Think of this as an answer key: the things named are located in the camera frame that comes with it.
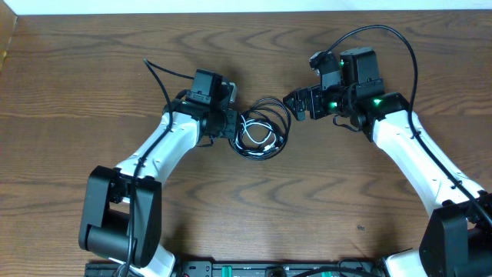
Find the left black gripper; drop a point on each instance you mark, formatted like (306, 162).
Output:
(232, 130)

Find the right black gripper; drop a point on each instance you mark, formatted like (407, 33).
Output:
(314, 95)

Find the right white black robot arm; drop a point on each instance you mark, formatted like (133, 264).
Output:
(457, 240)

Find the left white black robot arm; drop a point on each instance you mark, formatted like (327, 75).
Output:
(121, 218)

